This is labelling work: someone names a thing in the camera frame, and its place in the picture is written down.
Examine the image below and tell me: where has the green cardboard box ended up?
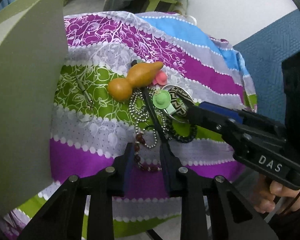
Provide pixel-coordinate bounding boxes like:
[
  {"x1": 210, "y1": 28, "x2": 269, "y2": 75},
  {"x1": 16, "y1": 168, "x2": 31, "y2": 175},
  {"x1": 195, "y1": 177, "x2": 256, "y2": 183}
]
[{"x1": 0, "y1": 0, "x2": 68, "y2": 216}]

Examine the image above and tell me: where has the pink hat hair clip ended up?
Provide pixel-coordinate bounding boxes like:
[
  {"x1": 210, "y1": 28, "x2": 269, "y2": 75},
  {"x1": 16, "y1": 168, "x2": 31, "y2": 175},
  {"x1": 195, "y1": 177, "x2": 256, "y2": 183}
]
[{"x1": 152, "y1": 70, "x2": 167, "y2": 86}]

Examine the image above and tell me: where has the green plastic stool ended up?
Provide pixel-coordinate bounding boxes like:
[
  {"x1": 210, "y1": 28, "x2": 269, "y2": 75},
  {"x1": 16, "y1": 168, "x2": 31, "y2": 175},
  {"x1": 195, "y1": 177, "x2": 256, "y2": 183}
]
[{"x1": 142, "y1": 0, "x2": 187, "y2": 15}]

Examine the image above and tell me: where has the striped floral cushion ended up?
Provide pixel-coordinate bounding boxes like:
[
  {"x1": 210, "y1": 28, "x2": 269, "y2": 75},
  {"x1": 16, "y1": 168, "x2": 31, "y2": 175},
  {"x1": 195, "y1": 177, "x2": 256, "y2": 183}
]
[{"x1": 0, "y1": 11, "x2": 258, "y2": 240}]

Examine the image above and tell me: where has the blue quilted pillow right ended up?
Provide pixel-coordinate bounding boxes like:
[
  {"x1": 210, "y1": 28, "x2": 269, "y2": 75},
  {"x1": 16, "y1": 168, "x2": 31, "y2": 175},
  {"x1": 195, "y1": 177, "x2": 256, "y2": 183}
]
[{"x1": 234, "y1": 10, "x2": 300, "y2": 123}]

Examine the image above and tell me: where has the dark red bead bracelet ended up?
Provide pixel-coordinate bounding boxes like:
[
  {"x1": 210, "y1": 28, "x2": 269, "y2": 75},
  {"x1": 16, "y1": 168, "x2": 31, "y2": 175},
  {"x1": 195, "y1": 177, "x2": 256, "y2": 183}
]
[{"x1": 133, "y1": 132, "x2": 163, "y2": 173}]

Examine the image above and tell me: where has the patterned black white bangle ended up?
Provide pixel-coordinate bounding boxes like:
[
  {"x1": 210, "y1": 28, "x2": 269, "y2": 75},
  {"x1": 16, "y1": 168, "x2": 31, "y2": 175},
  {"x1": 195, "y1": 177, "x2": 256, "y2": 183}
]
[{"x1": 162, "y1": 85, "x2": 194, "y2": 123}]

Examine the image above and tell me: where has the green hat hair clip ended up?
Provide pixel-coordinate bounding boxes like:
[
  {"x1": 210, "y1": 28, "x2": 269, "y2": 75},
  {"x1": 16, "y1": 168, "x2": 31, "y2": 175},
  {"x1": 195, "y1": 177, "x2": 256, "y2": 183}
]
[{"x1": 152, "y1": 89, "x2": 176, "y2": 114}]

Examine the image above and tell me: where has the silver ball chain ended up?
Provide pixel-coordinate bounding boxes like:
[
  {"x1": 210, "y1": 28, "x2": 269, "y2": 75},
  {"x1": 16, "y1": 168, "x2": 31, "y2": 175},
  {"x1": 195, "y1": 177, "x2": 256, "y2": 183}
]
[{"x1": 128, "y1": 87, "x2": 166, "y2": 149}]

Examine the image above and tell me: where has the person's right hand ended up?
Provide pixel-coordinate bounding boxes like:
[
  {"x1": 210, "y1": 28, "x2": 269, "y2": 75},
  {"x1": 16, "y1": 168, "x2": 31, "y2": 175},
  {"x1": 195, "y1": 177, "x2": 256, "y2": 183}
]
[{"x1": 252, "y1": 174, "x2": 300, "y2": 215}]

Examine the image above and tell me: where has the black hair stick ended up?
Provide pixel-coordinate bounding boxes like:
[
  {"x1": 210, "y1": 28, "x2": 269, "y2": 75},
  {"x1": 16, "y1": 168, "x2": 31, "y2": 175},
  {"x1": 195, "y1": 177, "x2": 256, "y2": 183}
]
[{"x1": 127, "y1": 60, "x2": 168, "y2": 143}]

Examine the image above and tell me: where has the orange gourd pendant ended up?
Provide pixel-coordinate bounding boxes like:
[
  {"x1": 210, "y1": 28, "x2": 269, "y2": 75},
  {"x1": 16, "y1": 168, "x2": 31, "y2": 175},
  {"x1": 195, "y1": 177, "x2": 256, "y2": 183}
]
[{"x1": 107, "y1": 61, "x2": 164, "y2": 102}]

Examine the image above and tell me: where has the black spiral hair tie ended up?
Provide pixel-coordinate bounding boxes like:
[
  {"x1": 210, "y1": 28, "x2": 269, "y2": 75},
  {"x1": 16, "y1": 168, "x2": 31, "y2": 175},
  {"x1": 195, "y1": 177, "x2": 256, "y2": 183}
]
[{"x1": 142, "y1": 115, "x2": 198, "y2": 144}]

